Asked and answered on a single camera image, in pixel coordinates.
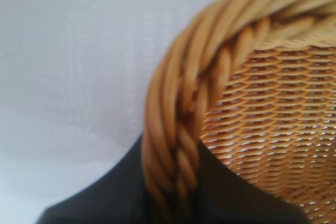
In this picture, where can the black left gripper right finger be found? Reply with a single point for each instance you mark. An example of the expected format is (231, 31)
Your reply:
(236, 200)

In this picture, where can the tan woven wicker basket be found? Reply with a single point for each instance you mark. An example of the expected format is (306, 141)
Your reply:
(262, 103)

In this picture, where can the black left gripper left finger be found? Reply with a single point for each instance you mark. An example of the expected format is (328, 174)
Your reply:
(113, 195)

